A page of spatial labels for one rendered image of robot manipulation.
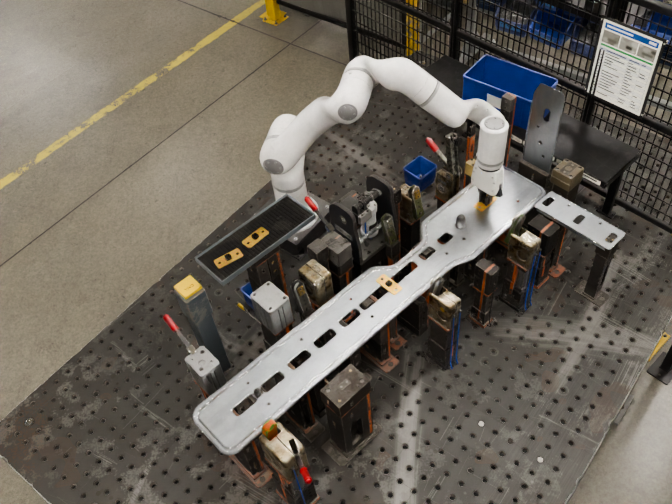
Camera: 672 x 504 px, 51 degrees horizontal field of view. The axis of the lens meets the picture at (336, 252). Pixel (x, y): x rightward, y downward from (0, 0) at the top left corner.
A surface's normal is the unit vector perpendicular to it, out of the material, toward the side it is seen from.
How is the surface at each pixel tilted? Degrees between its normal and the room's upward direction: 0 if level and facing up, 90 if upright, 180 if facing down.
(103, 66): 0
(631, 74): 90
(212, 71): 0
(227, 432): 0
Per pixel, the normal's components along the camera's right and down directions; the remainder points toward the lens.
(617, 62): -0.73, 0.56
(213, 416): -0.08, -0.65
